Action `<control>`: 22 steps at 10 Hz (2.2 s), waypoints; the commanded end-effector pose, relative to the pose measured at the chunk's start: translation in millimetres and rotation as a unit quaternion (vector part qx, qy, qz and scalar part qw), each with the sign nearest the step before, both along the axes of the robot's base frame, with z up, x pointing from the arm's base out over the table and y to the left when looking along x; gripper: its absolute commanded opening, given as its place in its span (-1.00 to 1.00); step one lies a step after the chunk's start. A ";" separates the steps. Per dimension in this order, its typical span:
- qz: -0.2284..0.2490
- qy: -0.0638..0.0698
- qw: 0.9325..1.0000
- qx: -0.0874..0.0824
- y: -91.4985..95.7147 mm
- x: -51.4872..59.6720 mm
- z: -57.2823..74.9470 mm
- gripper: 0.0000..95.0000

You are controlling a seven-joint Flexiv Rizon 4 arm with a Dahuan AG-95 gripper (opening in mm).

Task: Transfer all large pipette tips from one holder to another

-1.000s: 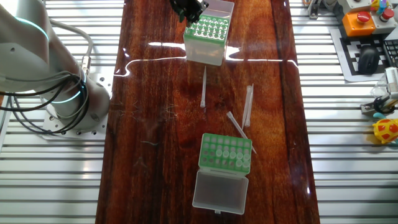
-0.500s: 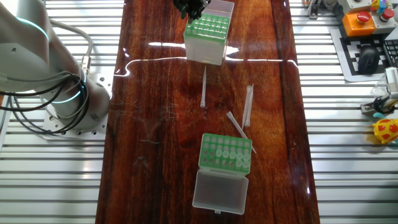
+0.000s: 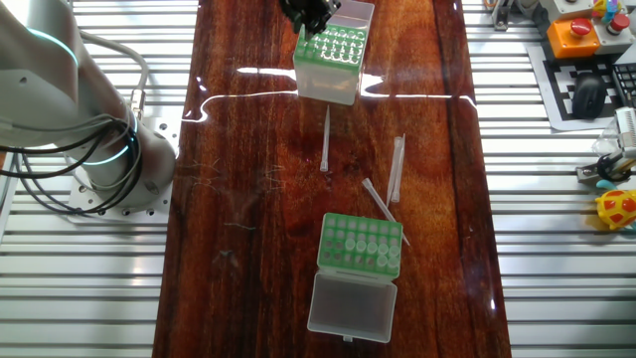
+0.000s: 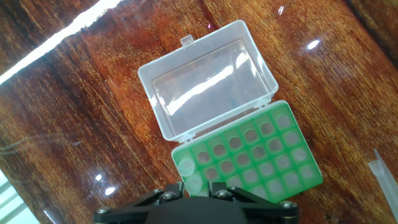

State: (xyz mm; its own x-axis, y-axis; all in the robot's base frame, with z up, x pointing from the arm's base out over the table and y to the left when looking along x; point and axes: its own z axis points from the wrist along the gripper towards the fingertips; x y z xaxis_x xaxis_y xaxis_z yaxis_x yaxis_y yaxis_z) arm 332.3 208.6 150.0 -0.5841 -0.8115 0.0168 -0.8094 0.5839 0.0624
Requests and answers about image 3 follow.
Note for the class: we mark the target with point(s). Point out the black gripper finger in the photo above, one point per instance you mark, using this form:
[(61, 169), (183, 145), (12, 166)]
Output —
[(320, 20), (297, 17)]

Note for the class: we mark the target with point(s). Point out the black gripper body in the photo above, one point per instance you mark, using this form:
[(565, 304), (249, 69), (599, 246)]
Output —
[(310, 4)]

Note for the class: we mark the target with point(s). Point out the green clear pipette tip box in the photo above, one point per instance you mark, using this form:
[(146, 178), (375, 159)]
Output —
[(328, 84), (353, 308)]

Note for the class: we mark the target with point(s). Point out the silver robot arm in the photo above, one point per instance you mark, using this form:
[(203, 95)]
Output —
[(154, 164)]

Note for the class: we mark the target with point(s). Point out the glossy brown wooden board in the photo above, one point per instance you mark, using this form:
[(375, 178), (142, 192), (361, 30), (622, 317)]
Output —
[(278, 199)]

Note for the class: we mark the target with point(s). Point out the grey control button box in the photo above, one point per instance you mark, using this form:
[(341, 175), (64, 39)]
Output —
[(566, 10)]

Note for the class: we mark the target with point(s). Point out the orange emergency stop box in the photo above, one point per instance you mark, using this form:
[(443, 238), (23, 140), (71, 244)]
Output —
[(566, 45)]

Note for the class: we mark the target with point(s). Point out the black computer mouse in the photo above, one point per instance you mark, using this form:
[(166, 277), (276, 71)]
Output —
[(588, 97)]

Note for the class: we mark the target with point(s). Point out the small colourful plastic toy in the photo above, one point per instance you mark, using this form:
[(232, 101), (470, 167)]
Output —
[(603, 9)]

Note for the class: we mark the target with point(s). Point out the grey emergency stop box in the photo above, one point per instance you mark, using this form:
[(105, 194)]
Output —
[(611, 42)]

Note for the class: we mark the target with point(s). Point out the black keyboard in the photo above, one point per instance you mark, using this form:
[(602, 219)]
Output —
[(627, 84)]

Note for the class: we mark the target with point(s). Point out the yellow orange turtle toy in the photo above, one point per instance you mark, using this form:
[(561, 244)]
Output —
[(618, 209)]

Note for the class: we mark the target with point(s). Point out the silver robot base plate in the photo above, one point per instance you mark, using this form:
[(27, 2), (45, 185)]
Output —
[(166, 134)]

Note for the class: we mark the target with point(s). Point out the small silver metal bracket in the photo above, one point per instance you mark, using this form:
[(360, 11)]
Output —
[(586, 172)]

